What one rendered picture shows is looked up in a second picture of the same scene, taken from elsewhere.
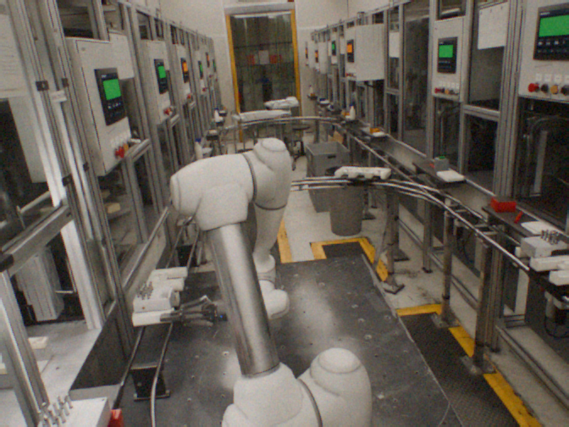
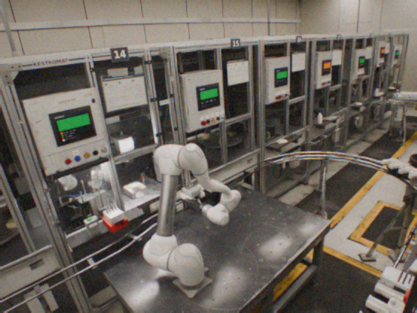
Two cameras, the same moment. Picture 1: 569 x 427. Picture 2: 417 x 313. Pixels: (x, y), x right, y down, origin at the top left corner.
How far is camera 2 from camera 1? 1.27 m
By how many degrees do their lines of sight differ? 49
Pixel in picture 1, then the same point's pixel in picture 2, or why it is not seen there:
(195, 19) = (406, 16)
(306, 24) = not seen: outside the picture
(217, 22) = not seen: outside the picture
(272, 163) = (185, 156)
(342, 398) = (176, 262)
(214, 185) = (163, 156)
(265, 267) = (225, 199)
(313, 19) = not seen: outside the picture
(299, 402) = (163, 253)
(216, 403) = (181, 241)
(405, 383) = (240, 287)
